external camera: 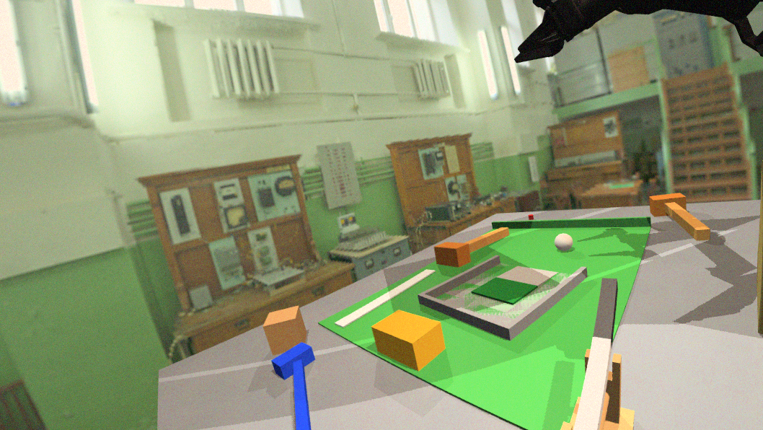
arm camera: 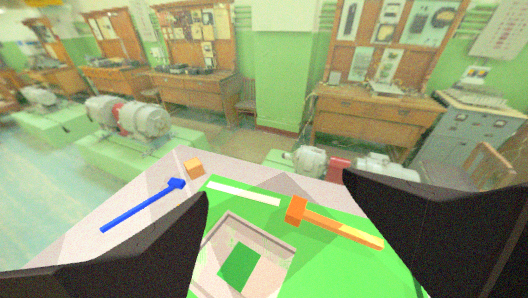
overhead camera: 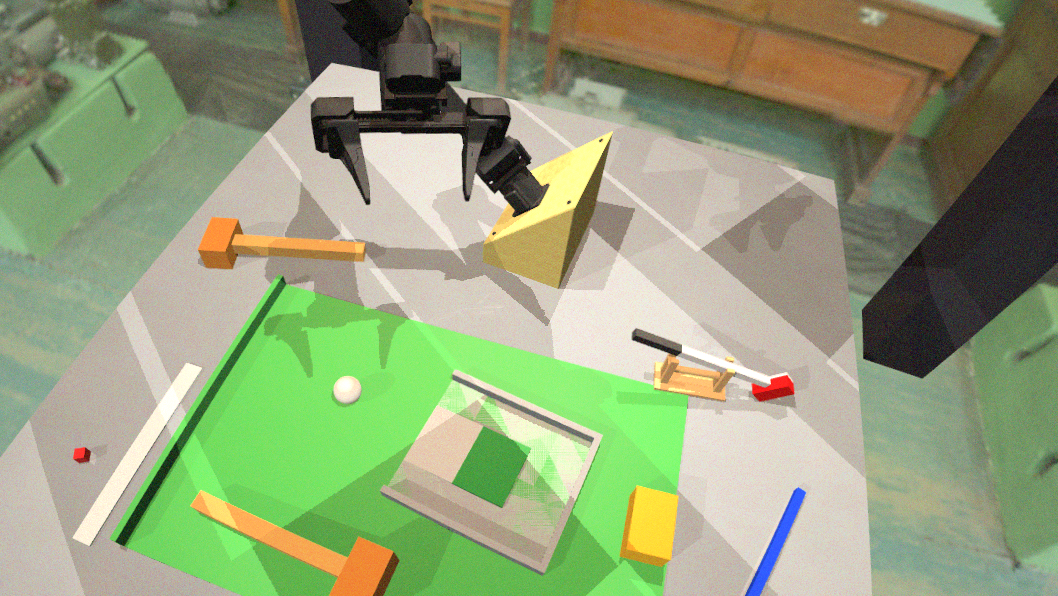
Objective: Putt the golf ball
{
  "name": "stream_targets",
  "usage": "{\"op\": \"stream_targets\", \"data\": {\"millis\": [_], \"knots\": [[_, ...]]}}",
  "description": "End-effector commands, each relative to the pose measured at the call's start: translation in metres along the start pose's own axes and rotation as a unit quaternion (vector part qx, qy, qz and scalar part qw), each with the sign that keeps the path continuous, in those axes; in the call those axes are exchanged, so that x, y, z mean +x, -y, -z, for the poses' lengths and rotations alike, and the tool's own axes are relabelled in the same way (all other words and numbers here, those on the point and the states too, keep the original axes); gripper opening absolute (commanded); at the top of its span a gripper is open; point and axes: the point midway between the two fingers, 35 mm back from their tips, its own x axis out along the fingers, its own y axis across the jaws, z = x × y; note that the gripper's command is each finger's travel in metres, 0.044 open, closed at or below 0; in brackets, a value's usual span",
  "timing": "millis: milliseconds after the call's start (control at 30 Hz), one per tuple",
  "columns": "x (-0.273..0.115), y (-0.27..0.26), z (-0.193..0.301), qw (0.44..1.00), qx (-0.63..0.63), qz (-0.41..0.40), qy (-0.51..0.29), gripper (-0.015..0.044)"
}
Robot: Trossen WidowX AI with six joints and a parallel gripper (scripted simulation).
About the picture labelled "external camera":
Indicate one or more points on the green flat mat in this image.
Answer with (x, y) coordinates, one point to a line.
(534, 380)

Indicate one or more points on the white golf ball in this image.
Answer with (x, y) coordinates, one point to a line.
(563, 242)

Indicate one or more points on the white flat bar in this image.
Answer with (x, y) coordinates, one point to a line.
(382, 299)

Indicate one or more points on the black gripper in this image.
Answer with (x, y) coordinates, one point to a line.
(571, 18)

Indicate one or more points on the blue putter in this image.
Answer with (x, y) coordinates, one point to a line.
(290, 363)

